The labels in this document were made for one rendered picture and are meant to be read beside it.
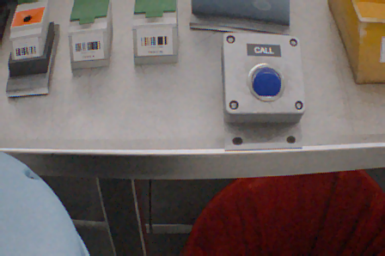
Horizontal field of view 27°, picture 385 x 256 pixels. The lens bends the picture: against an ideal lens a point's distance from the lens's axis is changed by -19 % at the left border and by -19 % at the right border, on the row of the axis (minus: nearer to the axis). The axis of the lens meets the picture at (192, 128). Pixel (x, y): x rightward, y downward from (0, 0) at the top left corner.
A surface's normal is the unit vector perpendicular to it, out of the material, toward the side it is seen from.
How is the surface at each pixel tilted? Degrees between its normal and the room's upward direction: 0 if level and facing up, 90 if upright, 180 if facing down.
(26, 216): 9
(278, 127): 0
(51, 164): 90
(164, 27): 90
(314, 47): 0
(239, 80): 30
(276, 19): 90
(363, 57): 90
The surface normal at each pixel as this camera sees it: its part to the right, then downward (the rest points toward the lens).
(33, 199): 0.17, -0.61
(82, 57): 0.00, 0.78
